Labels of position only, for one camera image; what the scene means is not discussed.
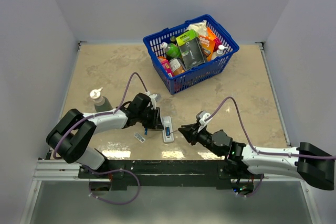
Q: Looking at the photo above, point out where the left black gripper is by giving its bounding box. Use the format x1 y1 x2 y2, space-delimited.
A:
138 106 164 130

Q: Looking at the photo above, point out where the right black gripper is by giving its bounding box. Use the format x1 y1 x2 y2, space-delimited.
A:
178 122 222 157

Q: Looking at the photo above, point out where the white remote control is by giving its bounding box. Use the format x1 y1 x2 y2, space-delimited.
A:
161 116 174 144

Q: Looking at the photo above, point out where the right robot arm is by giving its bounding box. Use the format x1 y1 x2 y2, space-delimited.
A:
178 123 335 190

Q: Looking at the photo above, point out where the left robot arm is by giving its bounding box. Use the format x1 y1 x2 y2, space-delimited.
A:
46 92 164 178

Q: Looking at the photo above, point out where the pink box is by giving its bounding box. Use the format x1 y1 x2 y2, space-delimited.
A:
158 56 174 78

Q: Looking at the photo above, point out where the dark green sauce bottle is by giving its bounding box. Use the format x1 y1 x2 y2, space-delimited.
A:
89 87 112 113

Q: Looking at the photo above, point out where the brown labelled jar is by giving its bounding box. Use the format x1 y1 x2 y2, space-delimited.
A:
169 58 185 76

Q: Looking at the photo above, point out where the blue plastic shopping basket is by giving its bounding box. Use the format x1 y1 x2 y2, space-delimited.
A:
143 14 239 94

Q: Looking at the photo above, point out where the green grey razor box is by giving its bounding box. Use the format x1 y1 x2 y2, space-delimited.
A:
176 30 206 70

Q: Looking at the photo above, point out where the white pump bottle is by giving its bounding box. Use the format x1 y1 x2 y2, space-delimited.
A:
211 45 228 60

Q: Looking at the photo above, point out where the orange razor pack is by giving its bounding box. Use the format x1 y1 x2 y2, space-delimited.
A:
199 27 217 61

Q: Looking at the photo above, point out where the beige paper bag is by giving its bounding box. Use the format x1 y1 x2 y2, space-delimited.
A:
187 20 208 37

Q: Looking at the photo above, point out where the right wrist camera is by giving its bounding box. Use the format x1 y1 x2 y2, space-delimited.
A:
196 111 211 133

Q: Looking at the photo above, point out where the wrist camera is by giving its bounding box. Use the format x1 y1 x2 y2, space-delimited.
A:
196 111 211 133
145 91 161 109

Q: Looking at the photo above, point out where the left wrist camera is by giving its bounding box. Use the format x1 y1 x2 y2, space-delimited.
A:
145 91 161 109

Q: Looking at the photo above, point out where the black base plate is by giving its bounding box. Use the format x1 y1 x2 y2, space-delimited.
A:
78 160 260 190

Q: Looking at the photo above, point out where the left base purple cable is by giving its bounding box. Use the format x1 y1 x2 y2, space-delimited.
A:
83 166 142 205

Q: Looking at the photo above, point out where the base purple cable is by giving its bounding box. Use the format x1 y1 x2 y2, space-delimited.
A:
235 174 265 198
83 166 142 205

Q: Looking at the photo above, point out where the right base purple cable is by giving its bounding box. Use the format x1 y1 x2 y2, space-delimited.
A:
235 174 265 198

